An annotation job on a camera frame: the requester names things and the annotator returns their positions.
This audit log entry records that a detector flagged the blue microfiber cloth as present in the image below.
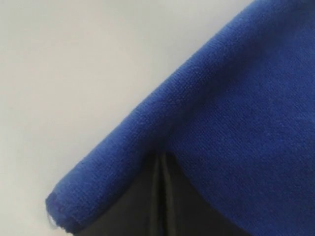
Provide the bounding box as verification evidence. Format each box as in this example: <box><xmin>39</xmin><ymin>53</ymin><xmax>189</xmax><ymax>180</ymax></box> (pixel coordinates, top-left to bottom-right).
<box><xmin>46</xmin><ymin>0</ymin><xmax>315</xmax><ymax>236</ymax></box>

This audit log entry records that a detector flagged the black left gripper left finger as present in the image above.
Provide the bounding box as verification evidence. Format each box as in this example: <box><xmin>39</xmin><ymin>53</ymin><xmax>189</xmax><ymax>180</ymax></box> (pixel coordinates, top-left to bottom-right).
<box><xmin>77</xmin><ymin>154</ymin><xmax>160</xmax><ymax>236</ymax></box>

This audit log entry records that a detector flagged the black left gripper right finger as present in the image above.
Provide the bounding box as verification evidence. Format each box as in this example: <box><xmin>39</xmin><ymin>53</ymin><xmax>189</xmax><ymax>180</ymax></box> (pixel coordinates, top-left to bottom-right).
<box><xmin>160</xmin><ymin>153</ymin><xmax>236</xmax><ymax>236</ymax></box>

